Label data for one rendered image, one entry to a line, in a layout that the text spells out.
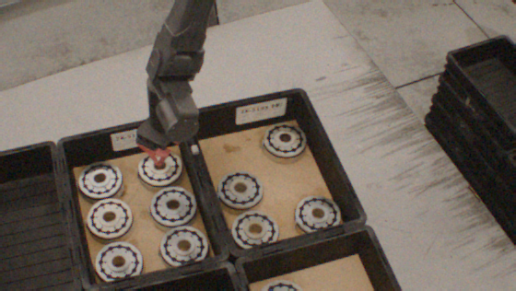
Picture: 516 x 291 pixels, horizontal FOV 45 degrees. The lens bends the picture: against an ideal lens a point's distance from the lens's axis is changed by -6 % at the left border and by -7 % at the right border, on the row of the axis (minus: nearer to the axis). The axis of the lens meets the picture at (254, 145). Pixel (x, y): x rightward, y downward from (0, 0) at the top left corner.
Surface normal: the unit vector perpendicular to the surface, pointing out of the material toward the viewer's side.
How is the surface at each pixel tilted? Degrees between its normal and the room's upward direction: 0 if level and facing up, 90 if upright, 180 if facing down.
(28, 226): 0
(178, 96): 21
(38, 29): 0
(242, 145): 0
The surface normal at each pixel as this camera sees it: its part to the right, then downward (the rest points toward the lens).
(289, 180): 0.05, -0.62
